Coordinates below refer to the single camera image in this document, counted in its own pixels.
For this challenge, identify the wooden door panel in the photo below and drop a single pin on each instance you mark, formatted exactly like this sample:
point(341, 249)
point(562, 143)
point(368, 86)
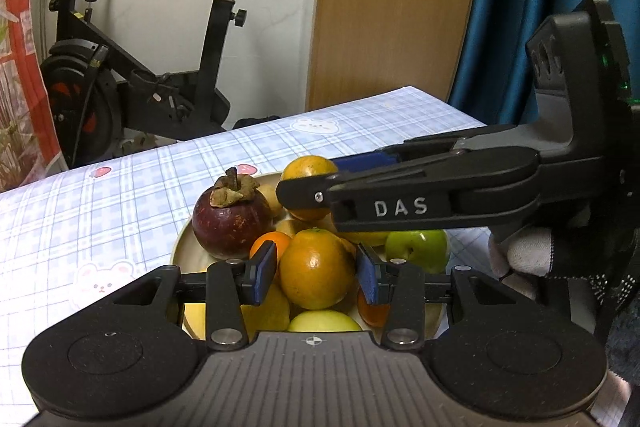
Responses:
point(395, 1)

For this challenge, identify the small brown longan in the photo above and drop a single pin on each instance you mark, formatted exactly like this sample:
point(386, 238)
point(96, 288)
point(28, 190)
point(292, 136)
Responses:
point(269, 192)

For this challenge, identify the yellow lemon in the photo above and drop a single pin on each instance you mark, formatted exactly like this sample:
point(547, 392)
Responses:
point(273, 315)
point(373, 239)

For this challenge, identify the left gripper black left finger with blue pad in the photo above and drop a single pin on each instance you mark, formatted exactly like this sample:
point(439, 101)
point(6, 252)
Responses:
point(223, 288)

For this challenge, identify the yellow-orange mandarin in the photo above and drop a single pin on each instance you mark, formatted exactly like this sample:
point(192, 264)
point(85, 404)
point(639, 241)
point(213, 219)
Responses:
point(316, 271)

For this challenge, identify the green apple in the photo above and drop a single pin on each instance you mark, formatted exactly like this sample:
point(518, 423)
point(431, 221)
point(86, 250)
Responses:
point(428, 249)
point(323, 321)

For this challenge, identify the beige round plate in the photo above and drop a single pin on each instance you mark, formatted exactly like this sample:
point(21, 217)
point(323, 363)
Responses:
point(191, 257)

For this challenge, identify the dark purple mangosteen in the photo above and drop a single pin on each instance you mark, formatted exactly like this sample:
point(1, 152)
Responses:
point(230, 215)

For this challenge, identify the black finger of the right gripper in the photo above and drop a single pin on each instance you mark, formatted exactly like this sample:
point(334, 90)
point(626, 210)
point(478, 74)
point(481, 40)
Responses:
point(428, 146)
point(469, 188)

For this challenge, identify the red plant-print backdrop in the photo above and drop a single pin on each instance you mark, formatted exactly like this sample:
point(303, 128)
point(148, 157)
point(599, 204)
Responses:
point(29, 145)

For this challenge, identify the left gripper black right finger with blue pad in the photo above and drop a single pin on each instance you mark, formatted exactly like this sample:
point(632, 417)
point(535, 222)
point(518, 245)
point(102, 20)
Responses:
point(406, 288)

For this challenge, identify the blue plaid tablecloth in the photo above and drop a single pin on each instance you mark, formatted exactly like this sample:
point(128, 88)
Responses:
point(68, 239)

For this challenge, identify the gloved hand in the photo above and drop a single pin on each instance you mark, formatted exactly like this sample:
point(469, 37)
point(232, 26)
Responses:
point(553, 266)

